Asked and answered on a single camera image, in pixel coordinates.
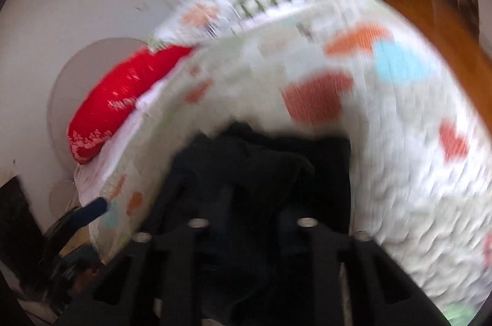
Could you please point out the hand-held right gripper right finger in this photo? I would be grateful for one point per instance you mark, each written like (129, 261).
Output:
(323, 253)

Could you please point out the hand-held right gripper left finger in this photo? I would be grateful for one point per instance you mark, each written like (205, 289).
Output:
(188, 249)

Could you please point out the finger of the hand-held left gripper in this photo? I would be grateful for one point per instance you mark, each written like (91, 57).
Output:
(92, 209)

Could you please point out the black pants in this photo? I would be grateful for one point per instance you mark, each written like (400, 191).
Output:
(261, 164)

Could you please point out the black flat panel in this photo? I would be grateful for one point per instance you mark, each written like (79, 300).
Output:
(17, 234)

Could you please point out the white plush blanket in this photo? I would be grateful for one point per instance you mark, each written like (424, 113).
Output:
(127, 130)

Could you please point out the quilted patchwork bedspread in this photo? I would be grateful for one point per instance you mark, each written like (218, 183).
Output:
(403, 176)

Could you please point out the long red pillow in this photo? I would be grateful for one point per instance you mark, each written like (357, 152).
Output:
(123, 91)

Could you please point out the pale round headboard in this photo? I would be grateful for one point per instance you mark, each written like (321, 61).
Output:
(77, 80)

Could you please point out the white floral pillow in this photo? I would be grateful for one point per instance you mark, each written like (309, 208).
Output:
(200, 17)

